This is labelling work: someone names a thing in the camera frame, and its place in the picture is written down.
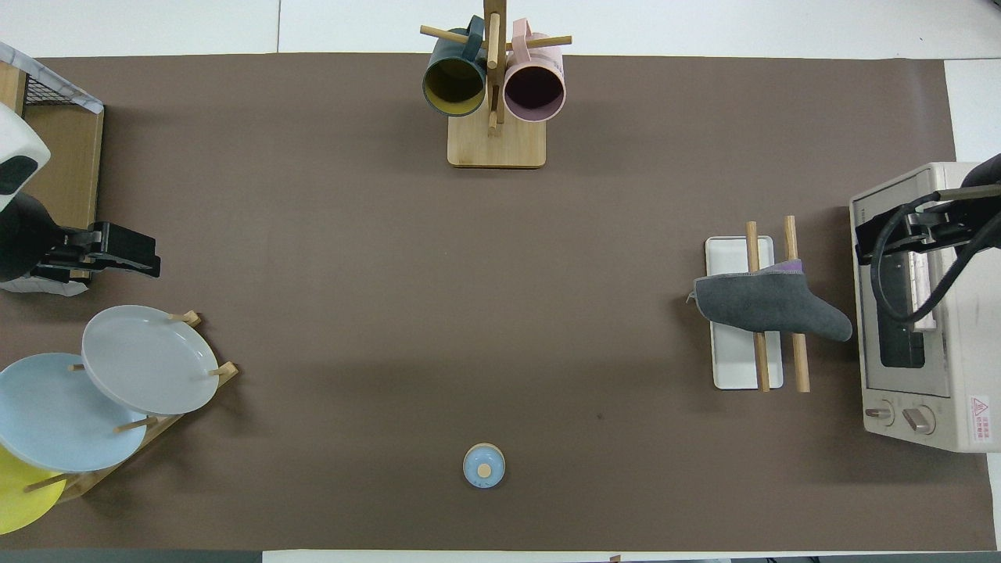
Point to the dark teal mug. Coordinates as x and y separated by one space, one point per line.
453 82

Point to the wooden plate rack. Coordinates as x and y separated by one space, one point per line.
168 426

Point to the purple and grey towel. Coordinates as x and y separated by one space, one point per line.
770 305

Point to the white towel rack wooden bars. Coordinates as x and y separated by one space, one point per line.
735 363

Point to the pink mug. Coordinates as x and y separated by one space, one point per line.
534 86

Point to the beige toaster oven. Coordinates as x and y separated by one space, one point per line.
962 375

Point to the light blue plate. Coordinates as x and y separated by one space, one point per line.
55 414

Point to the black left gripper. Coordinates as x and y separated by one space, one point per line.
27 234

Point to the brown table mat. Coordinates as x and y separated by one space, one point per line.
500 313

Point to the grey plate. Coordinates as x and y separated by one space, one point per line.
148 360

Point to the wooden mug tree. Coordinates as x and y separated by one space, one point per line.
496 145

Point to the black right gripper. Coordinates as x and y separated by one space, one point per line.
984 172

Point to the yellow plate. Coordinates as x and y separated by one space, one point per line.
19 500

